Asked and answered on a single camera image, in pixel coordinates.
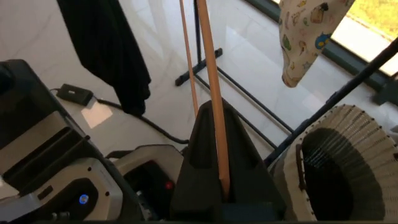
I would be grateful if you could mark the pink clothes hanger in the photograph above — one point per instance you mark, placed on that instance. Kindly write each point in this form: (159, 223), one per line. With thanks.
(214, 77)

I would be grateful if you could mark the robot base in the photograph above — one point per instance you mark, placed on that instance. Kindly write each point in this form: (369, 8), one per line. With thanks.
(46, 155)

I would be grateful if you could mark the cream printed garment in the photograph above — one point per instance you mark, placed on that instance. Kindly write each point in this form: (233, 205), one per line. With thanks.
(304, 37)

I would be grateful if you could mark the white laundry basket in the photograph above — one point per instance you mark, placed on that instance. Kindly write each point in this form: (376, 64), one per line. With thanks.
(357, 124)

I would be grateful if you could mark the black clothes rack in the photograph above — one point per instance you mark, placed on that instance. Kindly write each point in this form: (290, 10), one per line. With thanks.
(199, 67)

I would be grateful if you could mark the black power adapter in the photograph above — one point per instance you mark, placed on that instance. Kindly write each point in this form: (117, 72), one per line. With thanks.
(74, 94)

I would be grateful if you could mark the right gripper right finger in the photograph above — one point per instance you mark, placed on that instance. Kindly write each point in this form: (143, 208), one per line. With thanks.
(255, 193)

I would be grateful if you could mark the black garment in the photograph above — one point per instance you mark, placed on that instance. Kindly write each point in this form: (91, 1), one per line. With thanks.
(109, 46)

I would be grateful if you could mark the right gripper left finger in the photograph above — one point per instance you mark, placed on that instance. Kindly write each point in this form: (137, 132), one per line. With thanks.
(196, 186)

